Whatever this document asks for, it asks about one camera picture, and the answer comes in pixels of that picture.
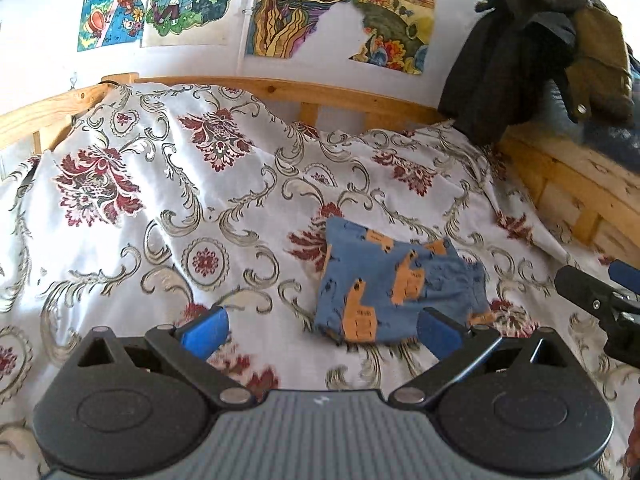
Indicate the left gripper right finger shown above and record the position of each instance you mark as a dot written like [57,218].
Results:
[521,406]

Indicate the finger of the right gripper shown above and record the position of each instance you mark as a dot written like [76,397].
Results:
[625,275]
[590,294]

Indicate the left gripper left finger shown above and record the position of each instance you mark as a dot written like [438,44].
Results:
[124,407]

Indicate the blue patterned child pants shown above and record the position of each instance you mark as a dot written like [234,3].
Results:
[373,288]

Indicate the right hand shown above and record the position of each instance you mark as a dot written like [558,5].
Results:
[632,458]

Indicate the floral white bedspread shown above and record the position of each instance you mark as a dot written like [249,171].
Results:
[164,201]

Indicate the dark jacket on bedpost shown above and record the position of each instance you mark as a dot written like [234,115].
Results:
[518,46]

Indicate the landscape colourful torn poster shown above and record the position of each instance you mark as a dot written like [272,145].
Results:
[398,33]

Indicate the anime cartoon poster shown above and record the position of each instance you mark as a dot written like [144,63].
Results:
[153,23]

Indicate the wooden bed frame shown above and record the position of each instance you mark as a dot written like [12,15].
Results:
[597,198]

